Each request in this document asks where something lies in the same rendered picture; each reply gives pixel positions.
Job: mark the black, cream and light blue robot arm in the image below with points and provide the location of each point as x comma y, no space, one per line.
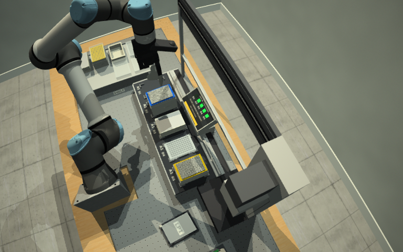
59,49

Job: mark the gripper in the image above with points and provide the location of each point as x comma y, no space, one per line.
146,57

